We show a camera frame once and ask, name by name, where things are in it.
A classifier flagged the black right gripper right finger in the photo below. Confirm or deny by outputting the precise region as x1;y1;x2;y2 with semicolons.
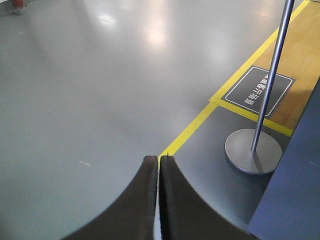
158;155;256;240

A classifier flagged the dark floor sign sticker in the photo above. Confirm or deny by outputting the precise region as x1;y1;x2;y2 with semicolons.
222;65;296;119

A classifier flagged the chrome stanchion pole with base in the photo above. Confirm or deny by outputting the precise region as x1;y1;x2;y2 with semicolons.
224;0;295;175

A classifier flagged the fridge door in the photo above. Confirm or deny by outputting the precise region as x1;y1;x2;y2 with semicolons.
248;84;320;240

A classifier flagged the red steel post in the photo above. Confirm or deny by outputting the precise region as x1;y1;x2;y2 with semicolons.
11;0;27;14

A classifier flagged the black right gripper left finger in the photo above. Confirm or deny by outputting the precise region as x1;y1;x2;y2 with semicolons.
64;155;159;240

